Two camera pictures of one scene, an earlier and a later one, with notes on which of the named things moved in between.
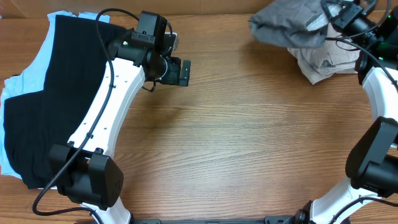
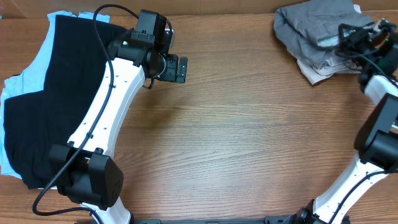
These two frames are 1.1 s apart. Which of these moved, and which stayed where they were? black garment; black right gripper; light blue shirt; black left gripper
Moved: black right gripper
Stayed: light blue shirt; black left gripper; black garment
